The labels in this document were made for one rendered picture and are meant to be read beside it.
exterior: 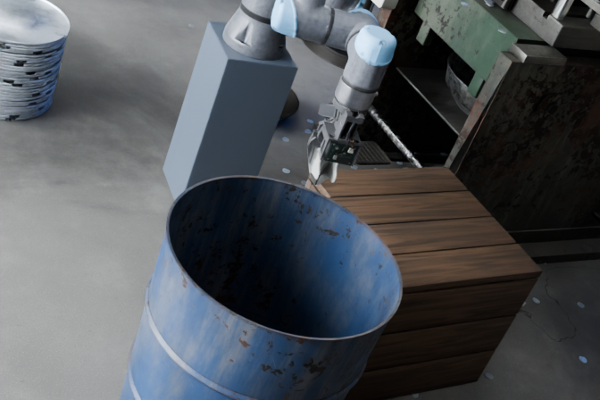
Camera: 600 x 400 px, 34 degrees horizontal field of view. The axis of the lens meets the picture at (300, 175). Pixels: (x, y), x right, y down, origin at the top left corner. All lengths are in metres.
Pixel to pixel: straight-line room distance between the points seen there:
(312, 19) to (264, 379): 0.71
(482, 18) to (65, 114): 1.13
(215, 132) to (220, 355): 0.91
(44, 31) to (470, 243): 1.21
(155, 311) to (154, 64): 1.54
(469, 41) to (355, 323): 1.00
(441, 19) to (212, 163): 0.74
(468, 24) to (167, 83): 0.95
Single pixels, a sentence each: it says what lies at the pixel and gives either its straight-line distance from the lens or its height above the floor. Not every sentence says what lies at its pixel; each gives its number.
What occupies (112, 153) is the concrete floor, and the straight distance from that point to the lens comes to 2.65.
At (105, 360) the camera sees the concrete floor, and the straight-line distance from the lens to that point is 2.07.
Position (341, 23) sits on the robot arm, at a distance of 1.94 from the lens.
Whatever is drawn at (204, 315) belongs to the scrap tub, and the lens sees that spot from 1.56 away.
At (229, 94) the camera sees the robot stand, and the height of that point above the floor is 0.36.
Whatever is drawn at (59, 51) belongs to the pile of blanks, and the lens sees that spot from 2.65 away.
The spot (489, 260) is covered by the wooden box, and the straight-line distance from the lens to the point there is 2.15.
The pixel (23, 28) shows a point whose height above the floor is 0.23.
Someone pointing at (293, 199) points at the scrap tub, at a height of 0.45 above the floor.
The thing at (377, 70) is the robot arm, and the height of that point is 0.70.
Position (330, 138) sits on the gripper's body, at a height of 0.54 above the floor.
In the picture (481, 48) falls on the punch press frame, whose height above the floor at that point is 0.56.
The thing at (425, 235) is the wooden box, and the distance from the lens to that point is 2.12.
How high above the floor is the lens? 1.45
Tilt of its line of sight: 31 degrees down
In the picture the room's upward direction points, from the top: 22 degrees clockwise
